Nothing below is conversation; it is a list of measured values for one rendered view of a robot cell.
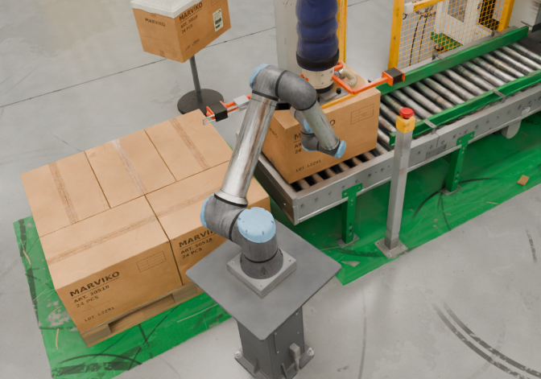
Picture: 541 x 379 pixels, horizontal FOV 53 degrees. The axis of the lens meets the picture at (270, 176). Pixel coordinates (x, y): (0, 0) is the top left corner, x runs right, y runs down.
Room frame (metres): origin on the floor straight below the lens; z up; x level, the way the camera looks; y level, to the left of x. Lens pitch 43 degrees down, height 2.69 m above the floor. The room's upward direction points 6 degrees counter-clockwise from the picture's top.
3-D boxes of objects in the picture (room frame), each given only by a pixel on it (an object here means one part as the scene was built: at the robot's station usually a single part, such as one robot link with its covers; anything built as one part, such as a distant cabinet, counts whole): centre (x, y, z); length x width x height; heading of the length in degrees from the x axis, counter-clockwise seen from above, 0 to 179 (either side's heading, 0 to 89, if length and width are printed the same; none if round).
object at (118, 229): (2.36, 0.77, 0.34); 1.20 x 1.00 x 0.40; 115
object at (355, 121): (2.54, -0.29, 0.75); 0.60 x 0.40 x 0.40; 114
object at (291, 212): (2.38, 0.03, 0.47); 0.70 x 0.03 x 0.15; 25
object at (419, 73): (3.26, -1.24, 0.60); 1.60 x 0.10 x 0.09; 115
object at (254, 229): (1.51, 0.08, 0.99); 0.17 x 0.15 x 0.18; 51
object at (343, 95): (2.44, -0.35, 0.97); 0.34 x 0.10 x 0.05; 116
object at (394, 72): (2.42, -0.69, 1.08); 0.09 x 0.08 x 0.05; 26
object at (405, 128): (2.16, -0.70, 0.50); 0.07 x 0.07 x 1.00; 25
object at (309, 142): (2.13, -0.22, 0.96); 0.12 x 0.09 x 0.12; 51
